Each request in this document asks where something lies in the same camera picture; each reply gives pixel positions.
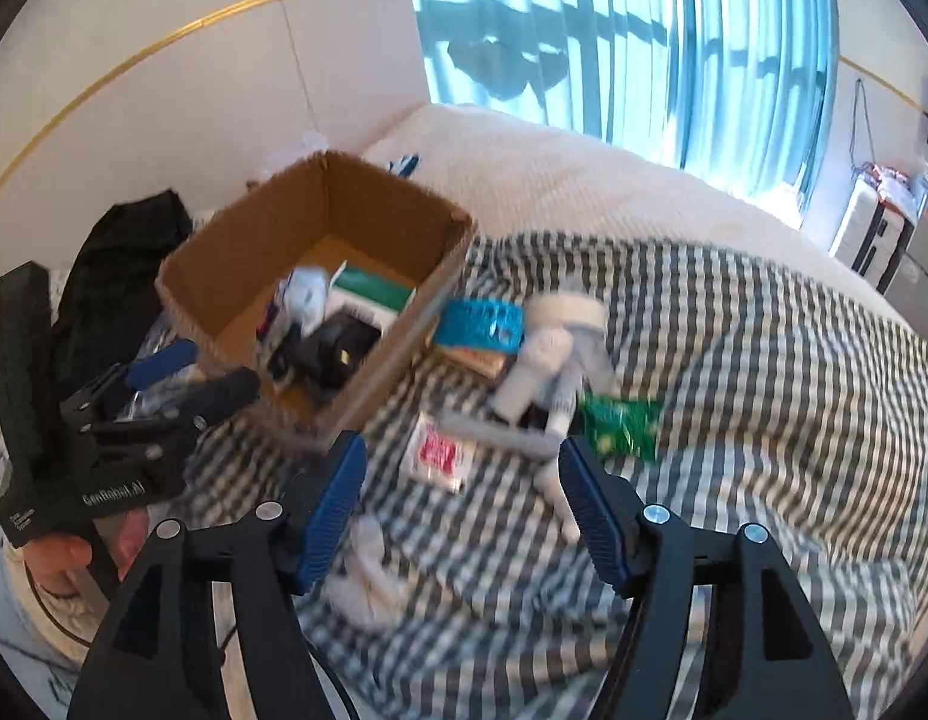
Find black cable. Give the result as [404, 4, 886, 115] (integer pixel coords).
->
[23, 562, 236, 657]

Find teal packet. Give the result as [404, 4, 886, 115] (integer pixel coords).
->
[434, 298, 526, 353]

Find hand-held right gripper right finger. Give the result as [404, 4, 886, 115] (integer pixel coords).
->
[557, 436, 858, 720]

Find black case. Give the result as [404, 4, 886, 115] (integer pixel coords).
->
[297, 313, 384, 395]

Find brown flat box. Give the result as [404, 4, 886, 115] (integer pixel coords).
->
[432, 343, 507, 385]

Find white tape roll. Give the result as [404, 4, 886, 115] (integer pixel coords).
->
[524, 289, 607, 340]

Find green packet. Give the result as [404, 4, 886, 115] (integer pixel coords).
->
[579, 392, 665, 464]

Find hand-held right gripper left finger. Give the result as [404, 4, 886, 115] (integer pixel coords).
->
[66, 431, 367, 720]

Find black bag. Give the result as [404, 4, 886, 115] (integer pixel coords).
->
[50, 191, 196, 395]

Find checked blanket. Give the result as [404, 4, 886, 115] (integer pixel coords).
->
[182, 229, 928, 720]

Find white suitcase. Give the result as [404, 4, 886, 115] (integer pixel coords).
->
[830, 178, 918, 295]

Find person's left hand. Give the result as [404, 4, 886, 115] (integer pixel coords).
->
[21, 506, 151, 601]

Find white plastic bottle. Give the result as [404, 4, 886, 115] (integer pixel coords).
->
[489, 326, 579, 427]

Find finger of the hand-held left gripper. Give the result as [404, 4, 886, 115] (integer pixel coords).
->
[160, 367, 262, 430]
[122, 340, 200, 391]

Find white plastic bag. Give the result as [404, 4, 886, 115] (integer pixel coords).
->
[278, 266, 331, 335]

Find pink and white sachet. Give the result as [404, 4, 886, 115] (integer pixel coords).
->
[402, 411, 474, 496]

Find blue sheer curtain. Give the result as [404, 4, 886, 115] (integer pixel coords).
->
[396, 0, 841, 192]

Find brown cardboard box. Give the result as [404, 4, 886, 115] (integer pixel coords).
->
[155, 150, 477, 452]

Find green and white box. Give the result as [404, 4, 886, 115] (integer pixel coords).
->
[330, 261, 421, 317]

